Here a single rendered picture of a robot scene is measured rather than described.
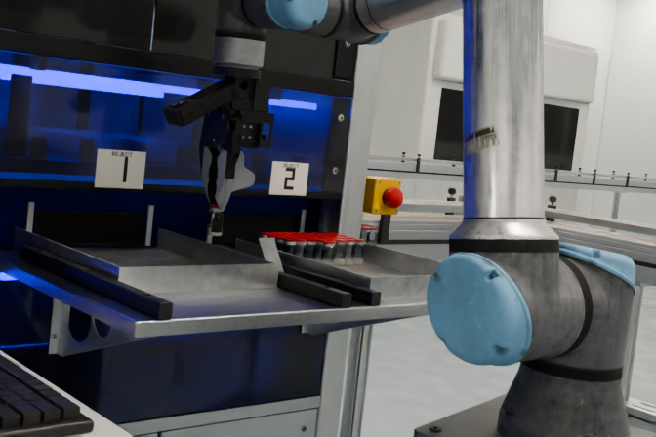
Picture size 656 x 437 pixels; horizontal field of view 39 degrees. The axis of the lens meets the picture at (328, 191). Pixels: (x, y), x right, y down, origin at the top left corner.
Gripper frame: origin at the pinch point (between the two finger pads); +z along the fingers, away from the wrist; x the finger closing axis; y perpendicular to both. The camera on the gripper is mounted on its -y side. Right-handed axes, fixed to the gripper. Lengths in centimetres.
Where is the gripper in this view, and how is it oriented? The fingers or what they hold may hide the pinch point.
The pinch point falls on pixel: (214, 200)
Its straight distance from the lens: 142.0
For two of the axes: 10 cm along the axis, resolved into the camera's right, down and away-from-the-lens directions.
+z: -1.0, 9.9, 1.0
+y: 7.9, 0.1, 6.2
